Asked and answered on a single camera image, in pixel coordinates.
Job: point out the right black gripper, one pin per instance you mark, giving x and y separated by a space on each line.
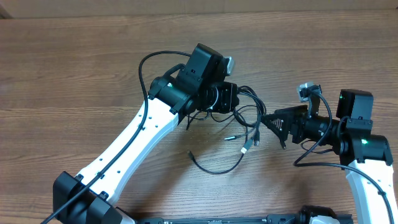
296 121

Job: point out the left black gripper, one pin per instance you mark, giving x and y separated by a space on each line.
231 98

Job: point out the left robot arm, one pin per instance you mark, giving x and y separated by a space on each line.
91 195

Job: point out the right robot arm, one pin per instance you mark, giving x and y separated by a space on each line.
344 141

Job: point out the cardboard back panel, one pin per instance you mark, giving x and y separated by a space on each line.
27 9

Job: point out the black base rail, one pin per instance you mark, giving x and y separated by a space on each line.
291 218

